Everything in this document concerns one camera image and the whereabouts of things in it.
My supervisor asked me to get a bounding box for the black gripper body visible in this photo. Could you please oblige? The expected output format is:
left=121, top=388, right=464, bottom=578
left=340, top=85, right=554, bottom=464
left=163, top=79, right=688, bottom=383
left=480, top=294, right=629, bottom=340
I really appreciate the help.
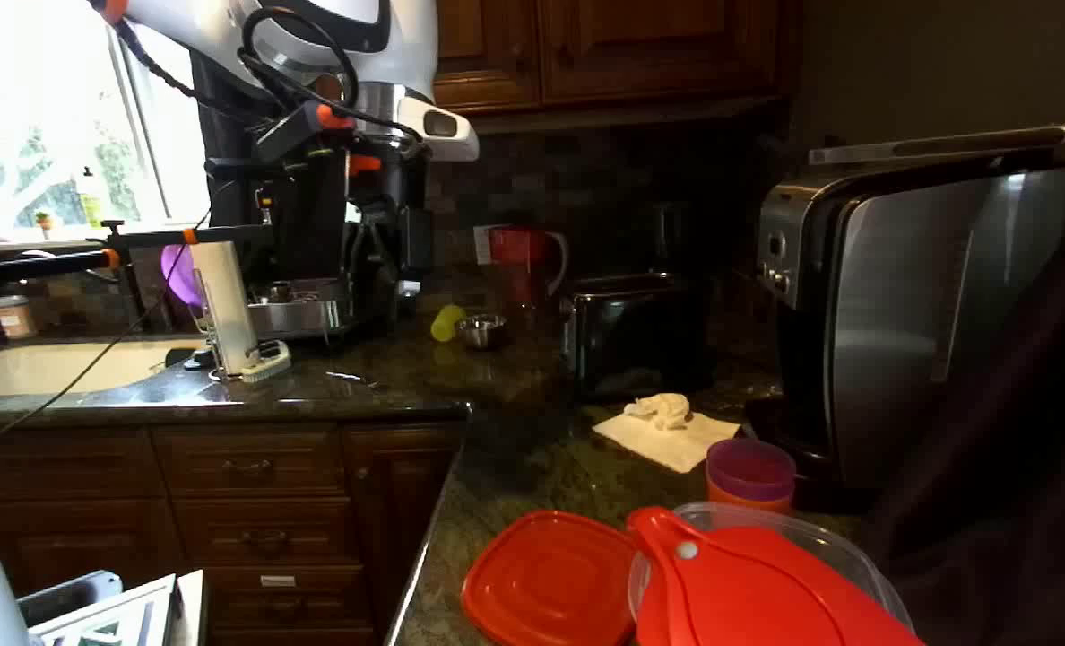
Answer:
left=357, top=144, right=438, bottom=238

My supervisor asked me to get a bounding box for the small metal cup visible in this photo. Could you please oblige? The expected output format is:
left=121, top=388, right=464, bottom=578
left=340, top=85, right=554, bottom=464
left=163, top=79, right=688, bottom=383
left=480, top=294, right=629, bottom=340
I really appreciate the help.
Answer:
left=456, top=314, right=512, bottom=354

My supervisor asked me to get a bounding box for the black and chrome toaster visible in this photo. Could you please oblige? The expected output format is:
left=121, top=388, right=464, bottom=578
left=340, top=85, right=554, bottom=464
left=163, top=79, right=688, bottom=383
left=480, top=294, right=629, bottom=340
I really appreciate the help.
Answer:
left=555, top=268, right=715, bottom=406

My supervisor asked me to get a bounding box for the orange cup with purple lid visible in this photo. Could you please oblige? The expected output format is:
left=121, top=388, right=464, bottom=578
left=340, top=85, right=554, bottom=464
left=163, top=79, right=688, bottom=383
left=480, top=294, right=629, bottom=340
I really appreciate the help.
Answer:
left=703, top=434, right=801, bottom=517

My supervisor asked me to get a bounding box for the stainless toaster oven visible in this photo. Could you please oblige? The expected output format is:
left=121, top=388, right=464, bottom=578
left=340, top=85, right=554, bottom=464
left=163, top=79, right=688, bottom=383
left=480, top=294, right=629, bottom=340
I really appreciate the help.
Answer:
left=756, top=121, right=1065, bottom=495

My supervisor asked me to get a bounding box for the red mug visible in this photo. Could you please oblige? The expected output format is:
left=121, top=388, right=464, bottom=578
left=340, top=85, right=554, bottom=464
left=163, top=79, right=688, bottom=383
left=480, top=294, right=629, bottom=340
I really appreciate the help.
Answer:
left=489, top=221, right=575, bottom=316

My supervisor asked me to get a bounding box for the purple plastic object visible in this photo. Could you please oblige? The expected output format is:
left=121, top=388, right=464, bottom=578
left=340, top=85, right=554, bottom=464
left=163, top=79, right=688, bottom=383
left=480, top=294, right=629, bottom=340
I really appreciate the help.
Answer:
left=153, top=239, right=207, bottom=316

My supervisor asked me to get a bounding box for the wooden upper cabinet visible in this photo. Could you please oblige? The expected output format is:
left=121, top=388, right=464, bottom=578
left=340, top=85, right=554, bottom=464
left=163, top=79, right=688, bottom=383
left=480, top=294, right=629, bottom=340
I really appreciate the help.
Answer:
left=436, top=0, right=795, bottom=121

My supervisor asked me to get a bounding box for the white paper napkin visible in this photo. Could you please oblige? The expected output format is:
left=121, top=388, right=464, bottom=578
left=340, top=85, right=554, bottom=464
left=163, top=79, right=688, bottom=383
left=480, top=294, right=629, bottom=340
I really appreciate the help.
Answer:
left=591, top=390, right=745, bottom=477

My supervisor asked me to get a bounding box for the wooden drawer cabinet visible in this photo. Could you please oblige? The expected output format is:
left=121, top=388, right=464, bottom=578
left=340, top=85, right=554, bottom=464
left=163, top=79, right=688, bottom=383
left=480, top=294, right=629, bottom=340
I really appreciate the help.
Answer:
left=0, top=418, right=470, bottom=646

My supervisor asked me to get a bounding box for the red square container lid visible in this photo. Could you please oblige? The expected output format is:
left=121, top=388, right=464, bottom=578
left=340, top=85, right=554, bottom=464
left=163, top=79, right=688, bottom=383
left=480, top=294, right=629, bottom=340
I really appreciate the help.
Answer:
left=458, top=509, right=644, bottom=646

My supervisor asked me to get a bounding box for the bright kitchen window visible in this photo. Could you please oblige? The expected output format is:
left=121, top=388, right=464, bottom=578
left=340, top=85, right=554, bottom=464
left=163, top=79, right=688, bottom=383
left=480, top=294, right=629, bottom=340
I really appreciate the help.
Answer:
left=0, top=0, right=217, bottom=256

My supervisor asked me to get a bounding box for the small jar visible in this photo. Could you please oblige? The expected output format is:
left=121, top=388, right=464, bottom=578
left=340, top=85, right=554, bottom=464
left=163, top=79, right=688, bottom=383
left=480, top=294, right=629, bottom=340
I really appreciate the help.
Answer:
left=0, top=290, right=40, bottom=345

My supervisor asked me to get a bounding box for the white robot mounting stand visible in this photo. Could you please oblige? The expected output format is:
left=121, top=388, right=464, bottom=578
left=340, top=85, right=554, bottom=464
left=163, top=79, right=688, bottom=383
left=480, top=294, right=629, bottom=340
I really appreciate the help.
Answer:
left=16, top=567, right=212, bottom=646

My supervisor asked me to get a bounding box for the clear container with red lid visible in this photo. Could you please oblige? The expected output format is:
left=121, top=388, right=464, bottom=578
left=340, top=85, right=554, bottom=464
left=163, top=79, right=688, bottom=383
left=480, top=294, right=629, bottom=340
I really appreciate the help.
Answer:
left=623, top=499, right=923, bottom=646

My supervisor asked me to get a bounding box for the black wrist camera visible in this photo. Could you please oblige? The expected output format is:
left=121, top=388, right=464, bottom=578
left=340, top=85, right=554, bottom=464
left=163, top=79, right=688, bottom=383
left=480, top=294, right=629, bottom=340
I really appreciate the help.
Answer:
left=250, top=102, right=357, bottom=162

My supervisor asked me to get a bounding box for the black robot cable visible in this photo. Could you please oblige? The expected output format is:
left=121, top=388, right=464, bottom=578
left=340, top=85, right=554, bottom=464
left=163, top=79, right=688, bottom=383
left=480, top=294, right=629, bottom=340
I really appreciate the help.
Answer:
left=104, top=5, right=436, bottom=138

